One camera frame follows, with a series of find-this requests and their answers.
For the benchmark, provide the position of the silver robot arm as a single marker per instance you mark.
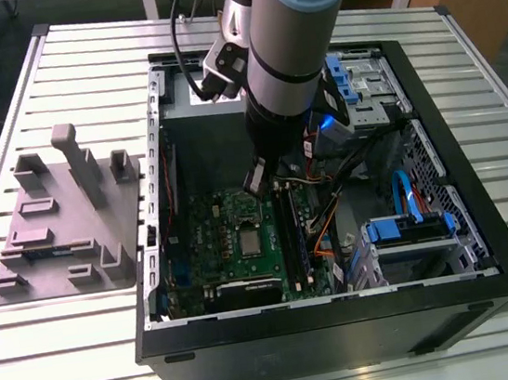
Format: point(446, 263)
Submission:
point(284, 31)

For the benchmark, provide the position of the CPU socket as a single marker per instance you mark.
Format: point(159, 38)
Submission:
point(239, 248)

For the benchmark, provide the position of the grey power supply unit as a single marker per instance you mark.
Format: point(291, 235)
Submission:
point(202, 150)

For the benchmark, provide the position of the blue plastic drive carrier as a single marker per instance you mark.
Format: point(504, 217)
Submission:
point(351, 93)

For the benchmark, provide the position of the white power connector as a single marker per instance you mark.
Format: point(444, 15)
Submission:
point(310, 227)

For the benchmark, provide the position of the grey metal drive cage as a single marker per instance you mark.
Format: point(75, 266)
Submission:
point(370, 113)

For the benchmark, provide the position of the green motherboard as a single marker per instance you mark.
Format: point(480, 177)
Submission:
point(206, 215)

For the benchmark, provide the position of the hard disk in blue carrier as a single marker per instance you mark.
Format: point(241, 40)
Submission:
point(383, 231)

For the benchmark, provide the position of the black graphics card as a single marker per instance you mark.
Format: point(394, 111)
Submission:
point(249, 293)

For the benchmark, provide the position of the grey metal disk bay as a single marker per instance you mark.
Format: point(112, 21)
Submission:
point(412, 251)

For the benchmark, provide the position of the black PC case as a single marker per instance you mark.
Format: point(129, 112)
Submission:
point(303, 347)

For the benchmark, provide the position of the grey parts rack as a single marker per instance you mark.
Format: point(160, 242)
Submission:
point(70, 214)

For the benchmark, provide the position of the blue RAM stick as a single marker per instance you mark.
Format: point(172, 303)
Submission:
point(51, 253)

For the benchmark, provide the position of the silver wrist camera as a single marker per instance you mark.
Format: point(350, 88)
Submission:
point(223, 63)
point(333, 100)

